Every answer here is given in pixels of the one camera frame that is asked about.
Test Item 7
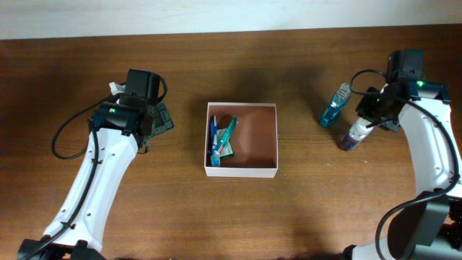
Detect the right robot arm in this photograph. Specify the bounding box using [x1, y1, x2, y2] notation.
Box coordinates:
[339, 49, 461, 260]

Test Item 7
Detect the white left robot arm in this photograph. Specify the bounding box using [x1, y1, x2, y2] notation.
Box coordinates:
[17, 69, 174, 260]

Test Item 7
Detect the blue toothbrush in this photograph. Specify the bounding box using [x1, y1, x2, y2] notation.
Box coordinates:
[211, 116, 220, 167]

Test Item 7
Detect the blue liquid bottle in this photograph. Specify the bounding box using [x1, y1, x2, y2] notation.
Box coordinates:
[320, 83, 352, 127]

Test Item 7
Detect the white cardboard box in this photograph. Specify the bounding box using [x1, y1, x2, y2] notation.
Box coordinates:
[204, 103, 279, 178]

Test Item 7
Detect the green white sachet packet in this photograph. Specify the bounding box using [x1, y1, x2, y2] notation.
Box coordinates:
[217, 129, 234, 158]

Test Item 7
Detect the green toothpaste tube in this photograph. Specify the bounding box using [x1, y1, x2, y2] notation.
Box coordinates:
[217, 116, 238, 153]

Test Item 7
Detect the clear spray bottle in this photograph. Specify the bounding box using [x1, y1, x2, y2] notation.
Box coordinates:
[339, 118, 374, 151]

